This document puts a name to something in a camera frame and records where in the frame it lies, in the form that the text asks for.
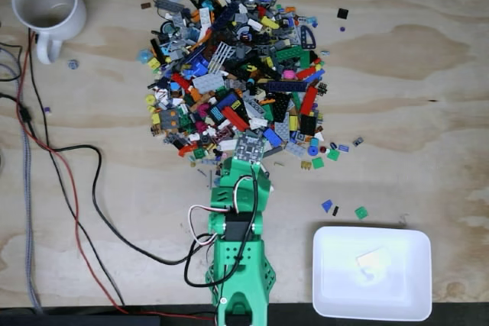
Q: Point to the white Lego brick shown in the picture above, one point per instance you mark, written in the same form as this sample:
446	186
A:
227	145

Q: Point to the small grey Lego bar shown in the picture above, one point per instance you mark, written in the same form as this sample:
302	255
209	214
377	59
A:
201	172

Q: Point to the long grey Lego plate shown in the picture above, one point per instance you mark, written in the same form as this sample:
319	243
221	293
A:
275	151
170	5

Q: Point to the orange Lego piece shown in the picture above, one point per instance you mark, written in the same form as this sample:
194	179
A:
186	150

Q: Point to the blue Lego brick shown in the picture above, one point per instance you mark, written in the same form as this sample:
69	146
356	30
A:
273	137

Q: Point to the dark blue Lego cyan grille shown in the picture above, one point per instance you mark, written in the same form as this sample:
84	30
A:
216	114

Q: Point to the light grey Lego plate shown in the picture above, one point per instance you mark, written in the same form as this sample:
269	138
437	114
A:
295	149
208	83

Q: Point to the small yellow Lego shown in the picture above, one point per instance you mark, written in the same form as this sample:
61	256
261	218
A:
305	165

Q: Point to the yellow Lego brick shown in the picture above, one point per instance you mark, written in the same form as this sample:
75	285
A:
293	123

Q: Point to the green square Lego tile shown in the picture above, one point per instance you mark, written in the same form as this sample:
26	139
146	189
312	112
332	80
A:
333	155
318	163

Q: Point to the grey Lego plate orange studs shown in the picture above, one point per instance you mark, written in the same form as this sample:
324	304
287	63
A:
169	119

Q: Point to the black wedge Lego plate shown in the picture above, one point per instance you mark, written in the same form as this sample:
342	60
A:
283	106

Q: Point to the small white Lego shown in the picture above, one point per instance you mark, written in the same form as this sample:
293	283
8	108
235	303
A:
319	136

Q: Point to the blue wedge Lego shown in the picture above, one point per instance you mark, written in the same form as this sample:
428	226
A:
326	206

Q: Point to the small black Lego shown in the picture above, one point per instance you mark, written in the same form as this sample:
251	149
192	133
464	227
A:
335	210

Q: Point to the red Lego piece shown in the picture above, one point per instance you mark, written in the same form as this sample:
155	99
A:
180	81

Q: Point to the long red Lego plate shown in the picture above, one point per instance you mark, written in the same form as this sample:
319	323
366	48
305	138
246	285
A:
308	101

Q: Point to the long dark blue Lego plate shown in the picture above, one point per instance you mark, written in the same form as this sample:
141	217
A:
286	86

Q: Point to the blue printed Lego tile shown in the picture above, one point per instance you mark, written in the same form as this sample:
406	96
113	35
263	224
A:
343	147

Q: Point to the white Lego grille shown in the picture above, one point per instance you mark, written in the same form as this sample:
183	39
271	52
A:
221	57

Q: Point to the pink Lego piece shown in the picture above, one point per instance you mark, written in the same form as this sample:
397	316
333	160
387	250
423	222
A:
289	74

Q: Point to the small dark grey Lego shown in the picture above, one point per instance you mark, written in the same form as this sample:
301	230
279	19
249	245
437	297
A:
358	141

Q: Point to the black Lego technic piece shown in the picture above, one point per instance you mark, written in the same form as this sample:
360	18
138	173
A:
322	88

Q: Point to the green square Lego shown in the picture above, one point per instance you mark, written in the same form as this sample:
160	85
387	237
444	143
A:
361	213

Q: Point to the yellow Lego piece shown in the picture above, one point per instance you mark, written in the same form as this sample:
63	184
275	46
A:
154	63

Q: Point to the green Lego plate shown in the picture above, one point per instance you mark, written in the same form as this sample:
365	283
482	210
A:
290	53

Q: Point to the transparent cyan Lego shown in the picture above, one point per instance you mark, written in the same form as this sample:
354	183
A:
144	56

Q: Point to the pale Lego piece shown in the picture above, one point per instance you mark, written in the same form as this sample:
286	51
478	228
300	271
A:
372	259

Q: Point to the yellow Lego plate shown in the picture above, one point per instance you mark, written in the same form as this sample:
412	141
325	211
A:
270	23

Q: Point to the black Lego wheel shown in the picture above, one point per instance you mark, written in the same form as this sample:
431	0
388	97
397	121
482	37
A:
167	28

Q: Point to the white Lego plate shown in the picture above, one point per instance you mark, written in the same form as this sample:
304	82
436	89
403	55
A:
205	17

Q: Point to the brown Lego tile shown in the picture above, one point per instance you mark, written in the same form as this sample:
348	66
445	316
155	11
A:
145	5

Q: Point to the white plastic bin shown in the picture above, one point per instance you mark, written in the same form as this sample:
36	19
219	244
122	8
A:
382	303

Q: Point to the blue grey round Lego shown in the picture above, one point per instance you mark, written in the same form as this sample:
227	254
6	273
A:
73	64

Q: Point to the black square Lego tile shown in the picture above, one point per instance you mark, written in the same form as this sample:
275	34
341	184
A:
342	13

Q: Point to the white ceramic mug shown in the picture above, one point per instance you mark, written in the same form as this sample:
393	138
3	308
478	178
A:
74	17

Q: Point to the bare camera circuit board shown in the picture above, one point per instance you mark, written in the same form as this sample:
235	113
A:
250	148

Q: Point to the dark blue Lego arch frame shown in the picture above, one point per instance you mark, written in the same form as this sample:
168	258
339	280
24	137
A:
303	36

